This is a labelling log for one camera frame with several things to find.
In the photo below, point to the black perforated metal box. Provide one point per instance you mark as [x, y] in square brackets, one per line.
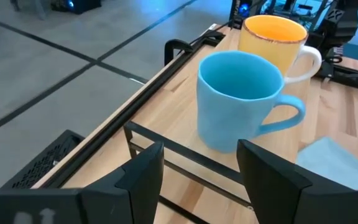
[42, 161]

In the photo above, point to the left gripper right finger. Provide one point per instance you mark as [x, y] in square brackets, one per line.
[278, 193]

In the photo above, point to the blue mug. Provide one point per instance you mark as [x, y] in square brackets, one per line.
[228, 118]

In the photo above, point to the wooden shelf with black frame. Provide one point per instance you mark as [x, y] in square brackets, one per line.
[172, 105]

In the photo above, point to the black table clamp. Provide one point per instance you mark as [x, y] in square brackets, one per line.
[174, 46]

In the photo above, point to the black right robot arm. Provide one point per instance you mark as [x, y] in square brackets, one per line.
[340, 25]

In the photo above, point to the teal folded cloth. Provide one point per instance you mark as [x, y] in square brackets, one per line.
[334, 161]

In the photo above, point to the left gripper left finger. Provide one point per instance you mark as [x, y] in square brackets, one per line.
[135, 189]

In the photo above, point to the black table edge rail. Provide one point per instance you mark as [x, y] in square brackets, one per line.
[120, 115]

